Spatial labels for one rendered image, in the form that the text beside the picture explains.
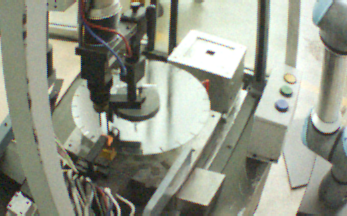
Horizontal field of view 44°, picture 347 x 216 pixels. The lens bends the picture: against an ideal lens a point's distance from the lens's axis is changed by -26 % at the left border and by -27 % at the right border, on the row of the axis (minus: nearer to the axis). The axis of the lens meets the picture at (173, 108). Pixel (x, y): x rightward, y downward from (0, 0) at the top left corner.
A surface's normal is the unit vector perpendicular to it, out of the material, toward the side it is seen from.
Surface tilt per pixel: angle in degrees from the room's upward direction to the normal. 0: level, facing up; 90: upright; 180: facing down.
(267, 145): 90
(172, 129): 0
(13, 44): 90
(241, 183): 0
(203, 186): 0
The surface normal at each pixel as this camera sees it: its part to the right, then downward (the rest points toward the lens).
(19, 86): -0.40, 0.58
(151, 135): 0.04, -0.76
